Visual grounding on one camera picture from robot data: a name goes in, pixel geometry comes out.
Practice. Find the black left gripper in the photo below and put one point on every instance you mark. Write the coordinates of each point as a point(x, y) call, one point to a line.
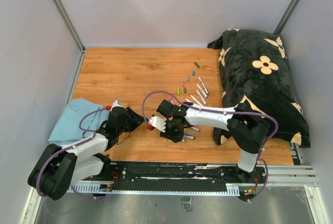
point(136, 119)

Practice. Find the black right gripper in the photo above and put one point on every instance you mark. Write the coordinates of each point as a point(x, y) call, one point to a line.
point(175, 138)

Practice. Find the lavender cap marker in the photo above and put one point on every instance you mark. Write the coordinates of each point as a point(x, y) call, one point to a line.
point(201, 97)

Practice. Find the dark green cap marker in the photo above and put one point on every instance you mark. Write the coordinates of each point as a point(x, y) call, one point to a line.
point(203, 85)

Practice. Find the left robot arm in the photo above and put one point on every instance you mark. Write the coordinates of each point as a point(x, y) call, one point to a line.
point(59, 168)

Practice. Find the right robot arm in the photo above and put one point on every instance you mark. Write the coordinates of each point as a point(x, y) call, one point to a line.
point(245, 126)

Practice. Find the light blue cloth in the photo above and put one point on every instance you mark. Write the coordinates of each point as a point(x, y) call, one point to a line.
point(74, 118)

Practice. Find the black floral pillow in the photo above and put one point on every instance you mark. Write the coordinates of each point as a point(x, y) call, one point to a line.
point(254, 69)

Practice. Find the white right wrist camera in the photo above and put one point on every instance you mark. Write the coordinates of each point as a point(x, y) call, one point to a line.
point(156, 122)

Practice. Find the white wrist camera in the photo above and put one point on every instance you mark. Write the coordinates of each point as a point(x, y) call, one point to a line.
point(156, 122)
point(116, 103)

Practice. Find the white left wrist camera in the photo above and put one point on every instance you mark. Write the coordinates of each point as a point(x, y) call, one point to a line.
point(116, 103)

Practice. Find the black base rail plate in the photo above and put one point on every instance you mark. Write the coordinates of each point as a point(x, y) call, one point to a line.
point(176, 177)

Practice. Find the aluminium frame rails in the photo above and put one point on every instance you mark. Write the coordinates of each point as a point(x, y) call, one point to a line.
point(289, 194)

